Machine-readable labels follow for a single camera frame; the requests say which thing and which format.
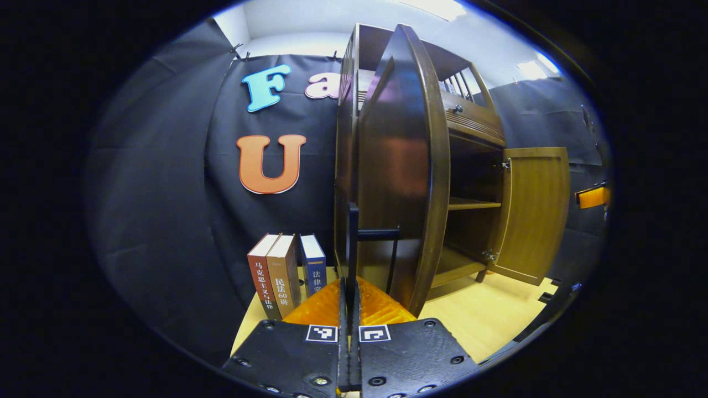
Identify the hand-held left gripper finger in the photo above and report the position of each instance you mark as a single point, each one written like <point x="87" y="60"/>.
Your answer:
<point x="344" y="342"/>
<point x="355" y="342"/>

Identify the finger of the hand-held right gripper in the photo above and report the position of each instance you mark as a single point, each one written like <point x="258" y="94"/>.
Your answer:
<point x="593" y="197"/>

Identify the wooden shoe cabinet door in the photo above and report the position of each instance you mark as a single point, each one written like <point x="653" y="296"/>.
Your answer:
<point x="534" y="215"/>
<point x="404" y="166"/>

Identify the wooden double-door shoe cabinet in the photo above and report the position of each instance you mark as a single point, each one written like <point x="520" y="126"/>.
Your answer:
<point x="344" y="182"/>

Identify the blue book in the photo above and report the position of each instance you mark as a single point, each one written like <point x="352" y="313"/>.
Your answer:
<point x="315" y="271"/>

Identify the orange-brown book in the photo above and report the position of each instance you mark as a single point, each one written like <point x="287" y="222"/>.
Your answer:
<point x="283" y="276"/>

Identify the red-brown book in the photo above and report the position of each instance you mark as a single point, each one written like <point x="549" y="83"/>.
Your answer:
<point x="263" y="276"/>

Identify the wooden drawer with black knob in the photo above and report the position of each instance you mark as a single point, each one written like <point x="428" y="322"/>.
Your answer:
<point x="475" y="124"/>

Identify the ceiling light panel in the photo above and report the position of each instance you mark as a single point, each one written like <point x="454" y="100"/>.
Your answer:
<point x="536" y="67"/>

